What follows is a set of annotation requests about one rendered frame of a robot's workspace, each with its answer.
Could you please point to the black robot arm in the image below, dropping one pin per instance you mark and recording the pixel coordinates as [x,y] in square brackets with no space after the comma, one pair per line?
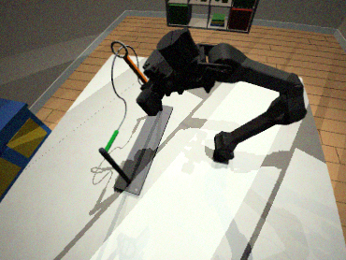
[177,50]

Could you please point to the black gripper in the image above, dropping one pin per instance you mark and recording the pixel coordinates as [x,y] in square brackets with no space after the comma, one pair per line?
[152,92]

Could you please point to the brown handle with grey loop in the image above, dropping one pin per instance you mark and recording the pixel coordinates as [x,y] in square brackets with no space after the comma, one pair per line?
[129,61]

